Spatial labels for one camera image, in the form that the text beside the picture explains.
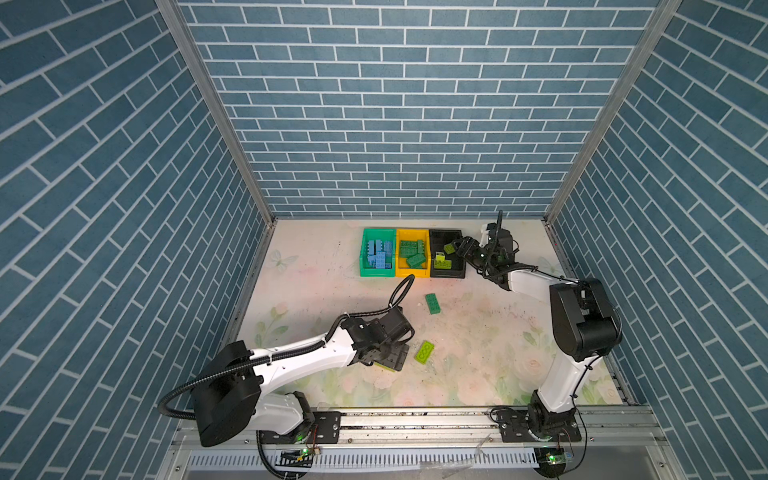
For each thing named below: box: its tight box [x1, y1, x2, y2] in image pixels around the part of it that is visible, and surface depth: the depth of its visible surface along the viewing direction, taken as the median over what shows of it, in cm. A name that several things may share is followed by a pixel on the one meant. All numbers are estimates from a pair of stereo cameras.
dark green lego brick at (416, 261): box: [407, 253, 426, 269], surface depth 105 cm
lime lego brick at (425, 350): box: [414, 340, 435, 365], surface depth 88 cm
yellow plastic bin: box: [396, 229, 431, 278], surface depth 107 cm
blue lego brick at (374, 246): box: [367, 240, 383, 255], surface depth 110 cm
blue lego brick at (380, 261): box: [374, 252, 392, 269], surface depth 104 cm
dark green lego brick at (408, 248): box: [399, 240, 425, 258], surface depth 110 cm
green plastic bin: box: [359, 228, 396, 277], surface depth 106 cm
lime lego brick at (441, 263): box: [434, 255, 452, 269], surface depth 107 cm
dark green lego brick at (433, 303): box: [426, 293, 441, 315], surface depth 97 cm
